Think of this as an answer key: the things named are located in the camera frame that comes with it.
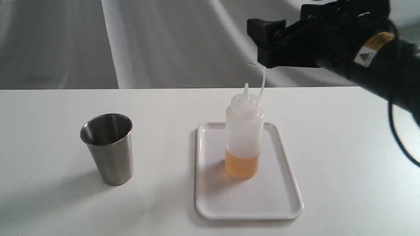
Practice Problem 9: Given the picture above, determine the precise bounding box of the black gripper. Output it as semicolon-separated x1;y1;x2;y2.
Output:
246;0;390;69

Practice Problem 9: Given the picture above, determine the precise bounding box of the translucent squeeze bottle amber liquid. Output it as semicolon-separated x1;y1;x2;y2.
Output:
224;64;266;179

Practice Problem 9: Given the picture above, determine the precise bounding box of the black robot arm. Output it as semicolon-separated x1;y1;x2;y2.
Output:
246;0;420;124

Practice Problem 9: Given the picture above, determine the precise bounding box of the stainless steel cup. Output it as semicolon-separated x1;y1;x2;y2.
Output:
80;113;134;186

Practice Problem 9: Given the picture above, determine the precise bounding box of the white rectangular plastic tray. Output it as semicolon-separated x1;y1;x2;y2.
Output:
194;123;304;221

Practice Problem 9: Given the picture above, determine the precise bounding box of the grey fabric backdrop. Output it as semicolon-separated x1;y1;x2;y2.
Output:
0;0;420;89

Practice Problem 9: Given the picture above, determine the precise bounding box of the black cable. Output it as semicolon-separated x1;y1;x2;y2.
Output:
388;98;420;167

